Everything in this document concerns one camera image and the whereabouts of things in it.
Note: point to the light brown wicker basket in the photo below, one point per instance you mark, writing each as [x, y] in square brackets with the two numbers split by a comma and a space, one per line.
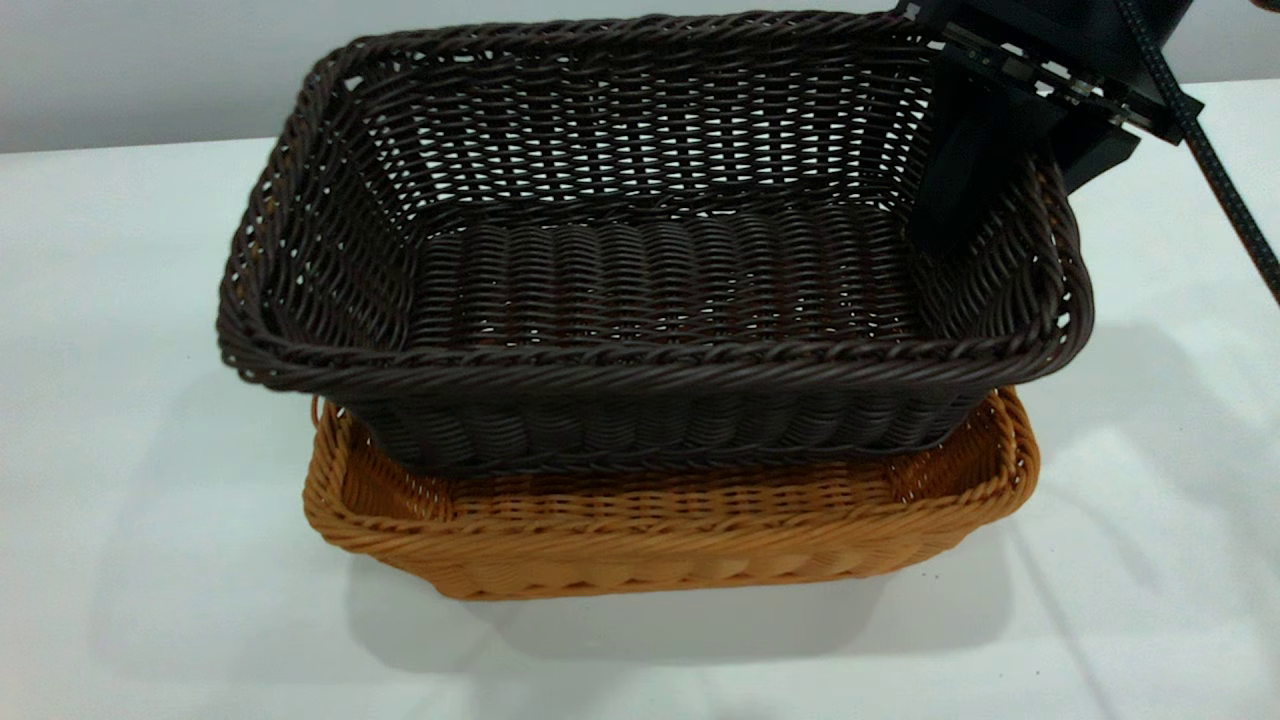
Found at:
[650, 540]

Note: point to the dark brown wicker basket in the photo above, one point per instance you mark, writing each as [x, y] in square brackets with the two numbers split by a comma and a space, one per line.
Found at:
[650, 280]

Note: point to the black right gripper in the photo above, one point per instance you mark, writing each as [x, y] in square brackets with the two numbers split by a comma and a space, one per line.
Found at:
[1050, 40]

